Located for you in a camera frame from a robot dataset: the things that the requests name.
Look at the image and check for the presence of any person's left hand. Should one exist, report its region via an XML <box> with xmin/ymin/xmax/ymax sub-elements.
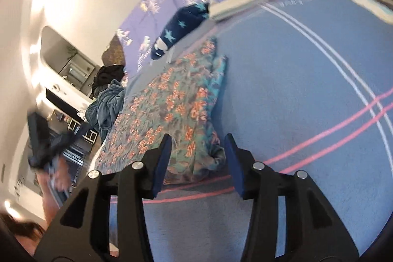
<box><xmin>37</xmin><ymin>156</ymin><xmax>71</xmax><ymax>197</ymax></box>

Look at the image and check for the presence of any white arched wall mirror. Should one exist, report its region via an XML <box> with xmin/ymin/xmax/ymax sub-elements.
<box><xmin>41</xmin><ymin>26</ymin><xmax>100</xmax><ymax>97</ymax></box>

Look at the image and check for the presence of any brown patterned pillow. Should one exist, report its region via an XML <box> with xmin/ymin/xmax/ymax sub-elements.
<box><xmin>101</xmin><ymin>35</ymin><xmax>126</xmax><ymax>67</ymax></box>

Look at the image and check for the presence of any blue striped bed sheet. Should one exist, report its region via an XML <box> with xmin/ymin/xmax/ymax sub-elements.
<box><xmin>109</xmin><ymin>0</ymin><xmax>393</xmax><ymax>262</ymax></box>

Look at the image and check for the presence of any blue fleece blanket pile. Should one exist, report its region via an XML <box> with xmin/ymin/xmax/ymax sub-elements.
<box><xmin>85</xmin><ymin>79</ymin><xmax>125</xmax><ymax>142</ymax></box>

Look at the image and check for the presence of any navy star plush pillow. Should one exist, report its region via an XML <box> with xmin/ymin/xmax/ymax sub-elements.
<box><xmin>151</xmin><ymin>3</ymin><xmax>209</xmax><ymax>60</ymax></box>

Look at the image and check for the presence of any black clothing pile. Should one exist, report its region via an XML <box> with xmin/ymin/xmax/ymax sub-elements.
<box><xmin>92</xmin><ymin>65</ymin><xmax>125</xmax><ymax>97</ymax></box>

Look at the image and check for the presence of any teal floral patterned cloth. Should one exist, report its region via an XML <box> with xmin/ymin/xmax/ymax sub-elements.
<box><xmin>95</xmin><ymin>37</ymin><xmax>226</xmax><ymax>185</ymax></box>

